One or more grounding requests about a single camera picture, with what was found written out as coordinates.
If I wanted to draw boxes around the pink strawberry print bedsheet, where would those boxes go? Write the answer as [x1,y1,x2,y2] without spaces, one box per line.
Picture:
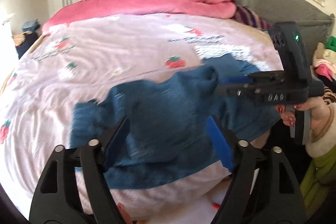
[1,14,281,219]

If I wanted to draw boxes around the striped purple pillow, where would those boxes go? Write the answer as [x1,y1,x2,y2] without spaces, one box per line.
[232,5,270,30]

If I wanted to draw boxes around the pink fleece blanket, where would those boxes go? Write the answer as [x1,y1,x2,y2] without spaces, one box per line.
[42,0,236,35]

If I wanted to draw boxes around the pile of clothes right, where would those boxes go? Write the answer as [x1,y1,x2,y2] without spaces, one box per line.
[312,36,336,105]

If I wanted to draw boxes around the red item on floor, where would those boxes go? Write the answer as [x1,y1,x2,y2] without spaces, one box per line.
[212,203,220,210]

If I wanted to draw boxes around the clothes pile beside bed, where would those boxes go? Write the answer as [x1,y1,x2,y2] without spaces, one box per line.
[13,19,41,59]

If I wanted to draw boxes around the right hand red nails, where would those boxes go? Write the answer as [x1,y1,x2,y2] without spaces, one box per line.
[275,97,331,136]

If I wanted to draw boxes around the green sleeve with fleece cuff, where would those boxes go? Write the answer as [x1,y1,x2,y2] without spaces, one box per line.
[300,103,335,218]

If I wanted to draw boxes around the blue denim pants lace trim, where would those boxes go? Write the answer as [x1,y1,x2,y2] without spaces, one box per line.
[70,54,279,189]

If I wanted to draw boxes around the grey upholstered headboard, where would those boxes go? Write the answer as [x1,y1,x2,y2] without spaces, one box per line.
[237,0,335,59]

